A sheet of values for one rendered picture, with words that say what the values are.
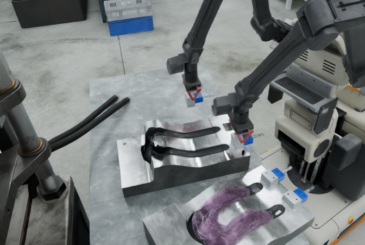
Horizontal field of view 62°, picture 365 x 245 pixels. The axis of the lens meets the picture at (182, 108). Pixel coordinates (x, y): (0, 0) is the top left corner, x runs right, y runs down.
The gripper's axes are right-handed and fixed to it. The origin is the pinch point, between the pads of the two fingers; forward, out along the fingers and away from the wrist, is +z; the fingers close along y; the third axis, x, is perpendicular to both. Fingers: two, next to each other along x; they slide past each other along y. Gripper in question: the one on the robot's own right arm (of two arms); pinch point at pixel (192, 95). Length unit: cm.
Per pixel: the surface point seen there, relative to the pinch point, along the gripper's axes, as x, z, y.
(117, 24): -30, 81, -288
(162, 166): -20.8, 1.2, 36.2
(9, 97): -60, -34, 30
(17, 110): -61, -28, 27
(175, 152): -14.3, 3.3, 29.0
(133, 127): -29.0, 14.4, -2.9
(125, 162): -34.0, 8.1, 24.2
